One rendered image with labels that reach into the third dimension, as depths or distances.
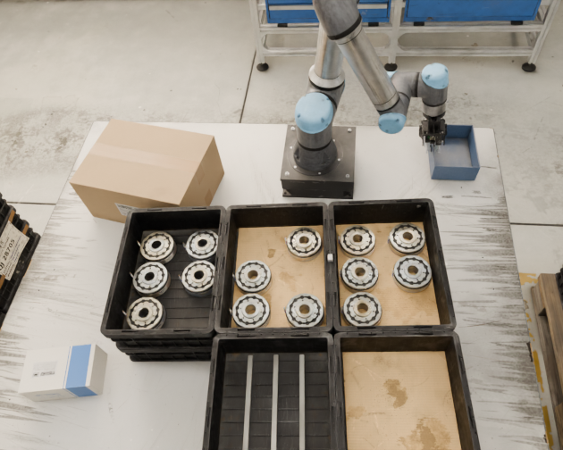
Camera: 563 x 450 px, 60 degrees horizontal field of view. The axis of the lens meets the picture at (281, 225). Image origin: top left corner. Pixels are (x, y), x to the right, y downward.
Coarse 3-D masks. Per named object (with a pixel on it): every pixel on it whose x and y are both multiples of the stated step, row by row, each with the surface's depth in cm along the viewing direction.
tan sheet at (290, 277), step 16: (240, 240) 150; (256, 240) 149; (272, 240) 149; (240, 256) 147; (256, 256) 146; (272, 256) 146; (288, 256) 145; (320, 256) 144; (272, 272) 143; (288, 272) 142; (304, 272) 142; (320, 272) 141; (272, 288) 140; (288, 288) 139; (304, 288) 139; (320, 288) 139; (272, 304) 137; (272, 320) 135
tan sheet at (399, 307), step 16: (352, 224) 150; (368, 224) 149; (384, 224) 149; (416, 224) 148; (384, 240) 145; (384, 256) 142; (384, 272) 140; (384, 288) 137; (432, 288) 136; (384, 304) 134; (400, 304) 134; (416, 304) 133; (432, 304) 133; (384, 320) 132; (400, 320) 131; (416, 320) 131; (432, 320) 131
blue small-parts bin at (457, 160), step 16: (448, 128) 177; (464, 128) 176; (432, 144) 172; (448, 144) 179; (464, 144) 179; (432, 160) 170; (448, 160) 175; (464, 160) 175; (432, 176) 170; (448, 176) 169; (464, 176) 168
